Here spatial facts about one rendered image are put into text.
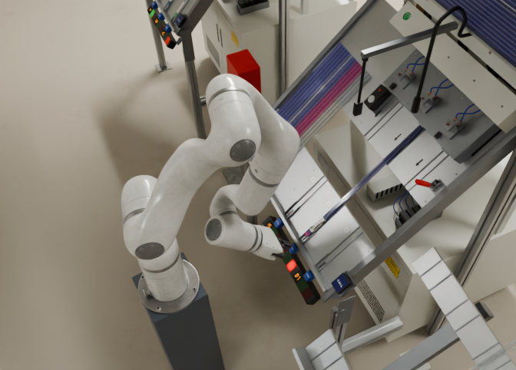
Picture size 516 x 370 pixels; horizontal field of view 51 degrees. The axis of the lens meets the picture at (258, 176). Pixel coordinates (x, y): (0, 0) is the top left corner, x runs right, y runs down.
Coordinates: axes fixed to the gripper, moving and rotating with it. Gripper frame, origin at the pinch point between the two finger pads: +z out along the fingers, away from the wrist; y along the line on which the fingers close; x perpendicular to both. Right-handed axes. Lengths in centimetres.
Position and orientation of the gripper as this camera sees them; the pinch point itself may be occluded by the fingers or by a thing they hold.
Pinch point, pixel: (284, 246)
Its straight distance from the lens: 172.4
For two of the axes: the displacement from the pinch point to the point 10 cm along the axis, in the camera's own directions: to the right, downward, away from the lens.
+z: 6.5, 2.4, 7.2
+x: 6.4, -6.8, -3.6
